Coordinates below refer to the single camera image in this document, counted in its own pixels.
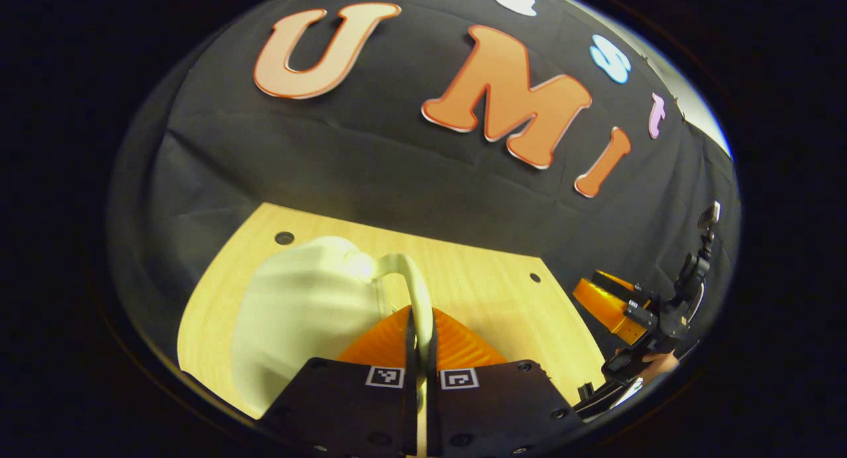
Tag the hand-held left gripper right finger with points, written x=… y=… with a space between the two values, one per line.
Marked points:
x=431 y=372

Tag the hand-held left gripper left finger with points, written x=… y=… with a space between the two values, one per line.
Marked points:
x=411 y=355

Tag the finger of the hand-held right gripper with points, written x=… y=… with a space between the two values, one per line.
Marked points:
x=605 y=306
x=622 y=286

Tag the pale yellow small suitcase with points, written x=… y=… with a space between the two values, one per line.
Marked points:
x=298 y=312

